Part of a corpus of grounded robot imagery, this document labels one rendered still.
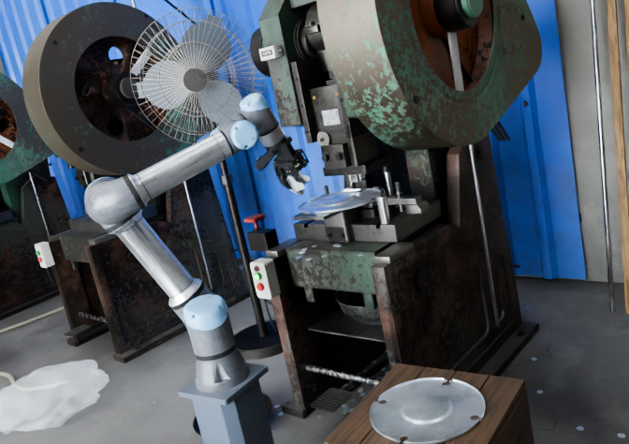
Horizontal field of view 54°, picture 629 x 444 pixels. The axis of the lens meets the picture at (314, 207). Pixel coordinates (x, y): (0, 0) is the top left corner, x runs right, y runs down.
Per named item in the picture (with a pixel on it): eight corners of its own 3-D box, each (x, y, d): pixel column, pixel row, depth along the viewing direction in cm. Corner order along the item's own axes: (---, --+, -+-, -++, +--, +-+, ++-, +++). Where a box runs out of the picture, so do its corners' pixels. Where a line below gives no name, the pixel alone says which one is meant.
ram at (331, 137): (350, 170, 203) (333, 80, 197) (316, 171, 213) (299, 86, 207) (379, 157, 216) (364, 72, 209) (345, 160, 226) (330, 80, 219)
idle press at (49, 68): (126, 382, 290) (15, 4, 253) (39, 349, 358) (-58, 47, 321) (333, 266, 396) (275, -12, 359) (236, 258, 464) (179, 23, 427)
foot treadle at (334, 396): (334, 424, 199) (331, 410, 198) (312, 418, 206) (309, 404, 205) (425, 343, 242) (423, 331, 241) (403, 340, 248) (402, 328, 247)
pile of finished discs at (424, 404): (459, 455, 135) (459, 452, 135) (349, 432, 152) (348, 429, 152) (501, 388, 157) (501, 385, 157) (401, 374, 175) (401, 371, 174)
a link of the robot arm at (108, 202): (75, 199, 148) (250, 108, 160) (76, 194, 158) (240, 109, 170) (100, 239, 151) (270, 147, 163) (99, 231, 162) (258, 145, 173)
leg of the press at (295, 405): (304, 420, 227) (250, 185, 208) (282, 413, 235) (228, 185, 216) (428, 316, 293) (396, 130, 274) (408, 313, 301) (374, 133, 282)
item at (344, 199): (281, 214, 210) (280, 212, 210) (332, 191, 230) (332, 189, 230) (347, 214, 191) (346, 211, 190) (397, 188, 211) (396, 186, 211)
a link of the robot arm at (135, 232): (201, 347, 175) (74, 199, 158) (193, 331, 189) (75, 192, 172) (234, 320, 178) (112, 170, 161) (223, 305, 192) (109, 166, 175)
